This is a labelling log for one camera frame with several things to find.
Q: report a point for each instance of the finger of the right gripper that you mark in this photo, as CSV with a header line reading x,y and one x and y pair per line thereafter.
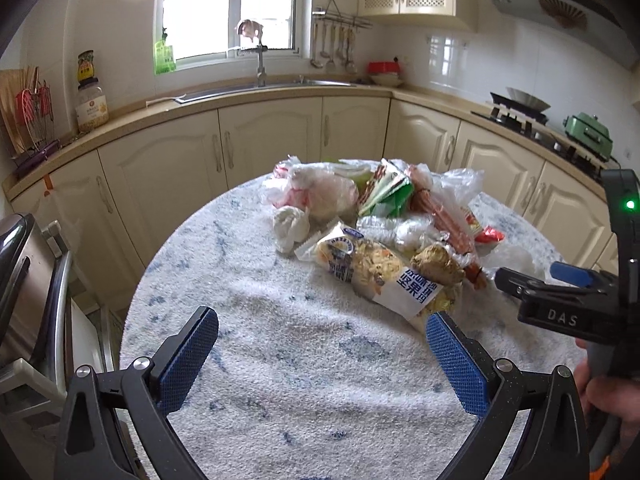
x,y
520,286
573,275

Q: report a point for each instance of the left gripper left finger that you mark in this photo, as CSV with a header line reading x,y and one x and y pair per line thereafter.
x,y
90,444

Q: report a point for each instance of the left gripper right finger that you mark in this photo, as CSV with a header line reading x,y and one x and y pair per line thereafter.
x,y
553,443

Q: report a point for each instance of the red yellow snack packet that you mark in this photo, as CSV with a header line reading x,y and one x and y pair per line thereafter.
x,y
483,234

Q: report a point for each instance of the nut snack bag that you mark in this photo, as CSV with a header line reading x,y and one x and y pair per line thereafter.
x,y
378,274

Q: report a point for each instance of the cream lower kitchen cabinets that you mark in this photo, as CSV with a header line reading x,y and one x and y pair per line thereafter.
x,y
125,187

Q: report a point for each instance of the steel kitchen sink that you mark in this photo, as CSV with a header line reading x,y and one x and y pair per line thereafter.
x,y
299,82

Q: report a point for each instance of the person's right hand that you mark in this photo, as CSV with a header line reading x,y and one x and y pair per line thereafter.
x,y
615,396

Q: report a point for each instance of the red sausage wrapper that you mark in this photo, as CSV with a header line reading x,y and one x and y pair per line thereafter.
x,y
447,218

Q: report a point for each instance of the green electric cooker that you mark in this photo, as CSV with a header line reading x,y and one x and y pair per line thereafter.
x,y
587,131

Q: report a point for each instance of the green white snack wrapper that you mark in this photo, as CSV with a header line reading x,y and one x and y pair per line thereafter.
x,y
387,193

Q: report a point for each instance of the black gas stove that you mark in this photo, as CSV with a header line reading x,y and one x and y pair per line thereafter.
x,y
526,121

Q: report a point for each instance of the steel chair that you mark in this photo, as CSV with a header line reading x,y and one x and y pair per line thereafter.
x,y
51,322

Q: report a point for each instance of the clear pink plastic bag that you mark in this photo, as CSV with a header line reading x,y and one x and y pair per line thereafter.
x,y
324,190

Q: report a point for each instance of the white crumpled tissue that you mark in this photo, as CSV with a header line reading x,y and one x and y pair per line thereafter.
x,y
290,226

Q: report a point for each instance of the red white bowl stack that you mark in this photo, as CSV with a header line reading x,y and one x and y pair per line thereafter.
x,y
386,73

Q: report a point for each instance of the range hood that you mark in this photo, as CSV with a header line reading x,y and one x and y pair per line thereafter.
x,y
588,21

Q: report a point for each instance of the hanging utensil rack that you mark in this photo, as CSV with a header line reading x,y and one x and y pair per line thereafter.
x,y
333,38

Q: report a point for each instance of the steel faucet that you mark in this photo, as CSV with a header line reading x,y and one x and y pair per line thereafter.
x,y
253,31

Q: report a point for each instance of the glass jar of food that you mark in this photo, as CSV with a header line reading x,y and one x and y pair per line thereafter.
x,y
91,109

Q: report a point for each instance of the dish rack with boards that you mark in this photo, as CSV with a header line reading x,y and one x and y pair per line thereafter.
x,y
27,118

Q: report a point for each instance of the green dish soap bottle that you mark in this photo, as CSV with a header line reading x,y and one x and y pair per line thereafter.
x,y
164,61

